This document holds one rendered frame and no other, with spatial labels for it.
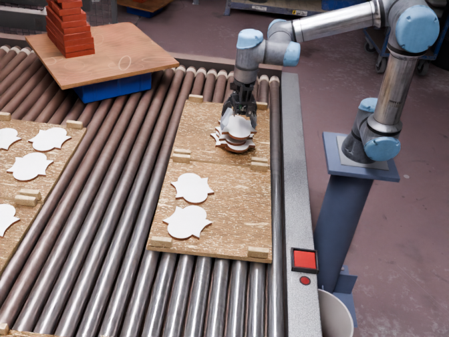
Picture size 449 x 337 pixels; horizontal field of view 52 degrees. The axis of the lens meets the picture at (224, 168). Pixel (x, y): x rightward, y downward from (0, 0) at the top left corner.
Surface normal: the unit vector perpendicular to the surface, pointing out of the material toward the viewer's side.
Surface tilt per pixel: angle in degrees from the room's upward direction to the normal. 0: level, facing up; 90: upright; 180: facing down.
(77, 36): 90
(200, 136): 0
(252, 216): 0
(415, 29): 86
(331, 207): 90
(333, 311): 87
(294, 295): 0
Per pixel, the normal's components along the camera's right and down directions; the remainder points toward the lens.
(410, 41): -0.04, 0.55
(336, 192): -0.81, 0.30
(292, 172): 0.08, -0.79
